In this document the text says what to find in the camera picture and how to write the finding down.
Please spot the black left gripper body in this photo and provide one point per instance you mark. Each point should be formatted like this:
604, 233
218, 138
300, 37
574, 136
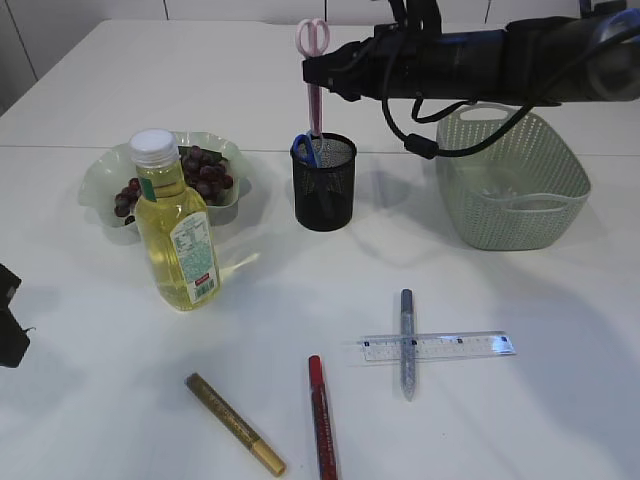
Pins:
14, 339

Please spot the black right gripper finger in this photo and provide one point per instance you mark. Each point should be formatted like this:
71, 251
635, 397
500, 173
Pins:
333, 72

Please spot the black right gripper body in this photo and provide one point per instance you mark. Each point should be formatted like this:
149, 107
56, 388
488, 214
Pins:
504, 66

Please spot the pink scissors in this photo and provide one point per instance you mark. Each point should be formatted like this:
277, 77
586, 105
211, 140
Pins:
312, 40

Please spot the blue scissors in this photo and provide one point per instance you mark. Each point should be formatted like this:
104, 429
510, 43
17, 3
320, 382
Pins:
303, 150

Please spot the red artificial grape bunch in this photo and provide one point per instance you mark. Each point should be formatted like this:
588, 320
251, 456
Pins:
206, 171

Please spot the yellow oil bottle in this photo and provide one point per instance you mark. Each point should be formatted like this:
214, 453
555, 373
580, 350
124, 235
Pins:
173, 221

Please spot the gold glitter pen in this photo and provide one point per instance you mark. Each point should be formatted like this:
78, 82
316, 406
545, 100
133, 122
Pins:
246, 435

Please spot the clear plastic ruler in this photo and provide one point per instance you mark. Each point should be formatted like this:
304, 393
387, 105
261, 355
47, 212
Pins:
439, 346

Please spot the silver glitter pen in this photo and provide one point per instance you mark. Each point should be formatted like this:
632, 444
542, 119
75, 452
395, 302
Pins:
407, 357

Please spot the red glitter pen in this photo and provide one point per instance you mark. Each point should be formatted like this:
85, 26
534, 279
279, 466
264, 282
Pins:
327, 461

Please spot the clear plastic sheet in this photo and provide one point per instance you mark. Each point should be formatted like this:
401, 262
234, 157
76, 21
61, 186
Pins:
503, 184

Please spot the blue grey right robot arm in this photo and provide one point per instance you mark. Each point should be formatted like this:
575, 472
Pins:
613, 72

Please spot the black mesh pen holder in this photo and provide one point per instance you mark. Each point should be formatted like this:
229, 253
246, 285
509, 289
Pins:
324, 196

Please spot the green woven plastic basket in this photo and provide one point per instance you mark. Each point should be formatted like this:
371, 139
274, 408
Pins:
532, 149

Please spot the pale green wavy plate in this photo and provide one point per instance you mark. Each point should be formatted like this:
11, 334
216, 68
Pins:
105, 178

